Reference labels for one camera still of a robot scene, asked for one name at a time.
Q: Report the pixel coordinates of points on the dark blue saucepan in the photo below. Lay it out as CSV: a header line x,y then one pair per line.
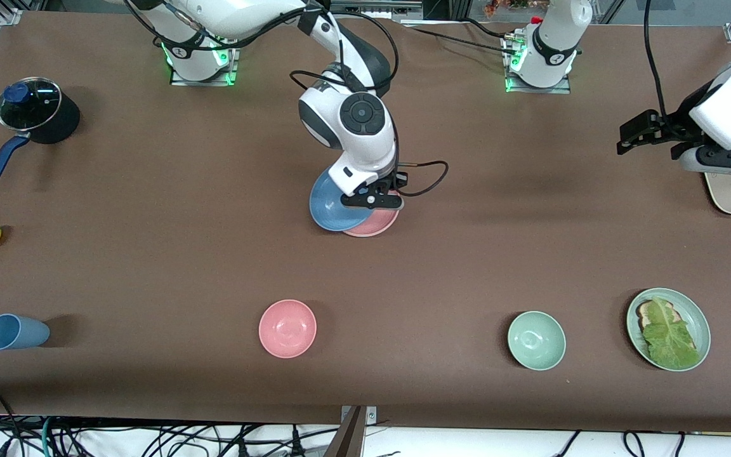
x,y
61,120

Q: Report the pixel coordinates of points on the dark metal strut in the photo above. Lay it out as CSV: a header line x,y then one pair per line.
x,y
348,438

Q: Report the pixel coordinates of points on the small metal table bracket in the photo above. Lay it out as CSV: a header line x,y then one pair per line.
x,y
372,414

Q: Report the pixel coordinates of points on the pink plate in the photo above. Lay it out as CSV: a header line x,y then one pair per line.
x,y
381,222

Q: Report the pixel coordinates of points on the pink bowl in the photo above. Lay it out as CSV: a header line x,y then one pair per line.
x,y
287,329

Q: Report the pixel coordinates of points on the blue plastic cup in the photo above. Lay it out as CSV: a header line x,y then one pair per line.
x,y
13,332

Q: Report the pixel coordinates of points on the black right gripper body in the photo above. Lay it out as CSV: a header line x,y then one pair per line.
x,y
389,185

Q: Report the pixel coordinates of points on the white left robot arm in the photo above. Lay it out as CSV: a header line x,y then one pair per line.
x,y
556,38

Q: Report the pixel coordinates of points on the toast slice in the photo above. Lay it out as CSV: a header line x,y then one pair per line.
x,y
643,311

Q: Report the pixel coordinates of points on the colourful toy pile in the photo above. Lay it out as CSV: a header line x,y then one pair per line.
x,y
511,6

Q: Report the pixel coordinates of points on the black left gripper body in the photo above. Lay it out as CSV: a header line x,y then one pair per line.
x,y
678,120

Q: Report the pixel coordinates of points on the glass lid with blue knob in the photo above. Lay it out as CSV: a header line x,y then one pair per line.
x,y
32,105

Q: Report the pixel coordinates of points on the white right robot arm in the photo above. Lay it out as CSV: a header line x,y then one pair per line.
x,y
365,114

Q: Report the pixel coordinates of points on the green plate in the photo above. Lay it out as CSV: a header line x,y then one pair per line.
x,y
690,310

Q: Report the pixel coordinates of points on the green lettuce leaf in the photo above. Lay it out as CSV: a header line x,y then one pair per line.
x,y
670,336

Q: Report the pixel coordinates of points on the green bowl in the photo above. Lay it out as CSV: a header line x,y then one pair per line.
x,y
536,340

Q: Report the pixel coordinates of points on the blue plate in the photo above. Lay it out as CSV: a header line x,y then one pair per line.
x,y
330,209

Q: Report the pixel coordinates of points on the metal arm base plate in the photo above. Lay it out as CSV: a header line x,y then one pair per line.
x,y
233,73
511,86

